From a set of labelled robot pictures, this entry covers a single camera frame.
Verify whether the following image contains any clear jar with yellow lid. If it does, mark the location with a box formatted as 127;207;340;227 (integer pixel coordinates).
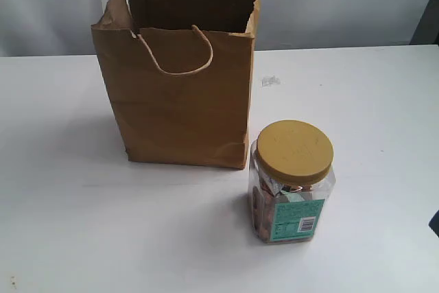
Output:
248;120;336;244

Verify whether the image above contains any brown paper bag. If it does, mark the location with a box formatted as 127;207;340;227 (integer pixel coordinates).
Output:
91;0;259;169

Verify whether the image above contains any small clear plastic scrap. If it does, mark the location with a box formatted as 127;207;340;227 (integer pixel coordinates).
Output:
261;75;281;87

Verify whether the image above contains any dark object at right edge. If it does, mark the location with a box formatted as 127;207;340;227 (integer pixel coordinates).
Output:
429;211;439;237

